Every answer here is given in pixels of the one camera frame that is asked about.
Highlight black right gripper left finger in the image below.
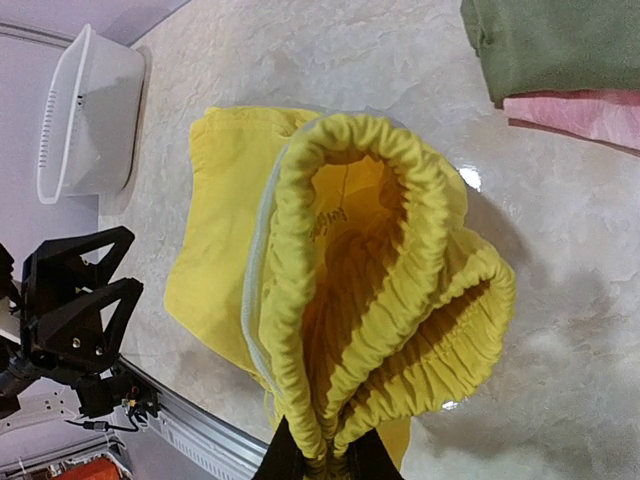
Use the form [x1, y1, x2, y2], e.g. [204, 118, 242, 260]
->
[254, 417, 305, 480]

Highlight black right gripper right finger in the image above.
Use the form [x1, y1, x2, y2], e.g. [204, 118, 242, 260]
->
[347, 429, 403, 480]

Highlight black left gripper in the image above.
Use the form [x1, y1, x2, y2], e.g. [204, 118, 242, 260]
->
[1, 226, 156, 420]

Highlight yellow garment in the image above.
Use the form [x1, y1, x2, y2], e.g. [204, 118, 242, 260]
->
[164, 107, 516, 479]

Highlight green sleeveless shirt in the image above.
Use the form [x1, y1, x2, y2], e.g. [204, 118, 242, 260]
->
[460, 0, 639, 104]

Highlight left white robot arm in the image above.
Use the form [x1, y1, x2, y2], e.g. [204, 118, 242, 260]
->
[1, 226, 160, 479]

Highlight white plastic laundry basket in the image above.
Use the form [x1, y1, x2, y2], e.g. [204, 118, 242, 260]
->
[36, 24, 145, 205]

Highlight pink folded shorts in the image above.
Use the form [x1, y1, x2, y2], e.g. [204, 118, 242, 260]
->
[503, 90, 639, 151]

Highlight aluminium front rail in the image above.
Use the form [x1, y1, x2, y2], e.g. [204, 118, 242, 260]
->
[117, 359, 267, 479]

